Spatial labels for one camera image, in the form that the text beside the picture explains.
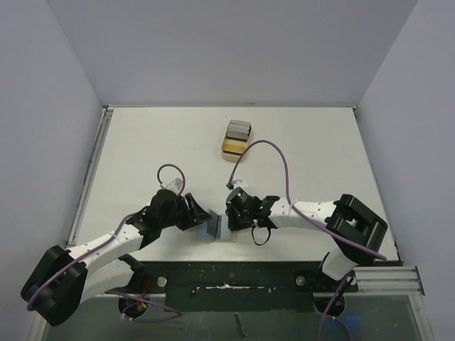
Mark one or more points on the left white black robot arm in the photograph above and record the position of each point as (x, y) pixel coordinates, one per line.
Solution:
(59, 282)

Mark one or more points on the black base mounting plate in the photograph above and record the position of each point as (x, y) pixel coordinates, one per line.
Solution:
(234, 286)

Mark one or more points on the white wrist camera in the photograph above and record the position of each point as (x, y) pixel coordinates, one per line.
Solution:
(175, 185)
(236, 184)

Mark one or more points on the beige leather card holder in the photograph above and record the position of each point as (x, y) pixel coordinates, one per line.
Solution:
(215, 230)

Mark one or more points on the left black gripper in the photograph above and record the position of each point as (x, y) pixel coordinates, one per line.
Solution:
(196, 216)

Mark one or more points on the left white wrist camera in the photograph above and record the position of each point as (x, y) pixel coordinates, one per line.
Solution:
(175, 185)

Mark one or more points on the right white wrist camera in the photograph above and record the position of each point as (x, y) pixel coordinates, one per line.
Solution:
(236, 184)

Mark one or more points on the aluminium extrusion rail left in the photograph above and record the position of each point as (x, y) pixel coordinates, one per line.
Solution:
(102, 130)

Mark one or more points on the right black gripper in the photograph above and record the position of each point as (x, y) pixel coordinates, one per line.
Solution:
(232, 217)

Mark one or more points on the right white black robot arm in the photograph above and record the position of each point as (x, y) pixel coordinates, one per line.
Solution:
(357, 231)

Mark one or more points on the stack of credit cards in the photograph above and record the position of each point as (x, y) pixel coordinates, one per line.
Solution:
(239, 130)

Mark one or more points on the tan oval wooden tray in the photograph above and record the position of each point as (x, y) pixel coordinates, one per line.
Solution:
(231, 150)

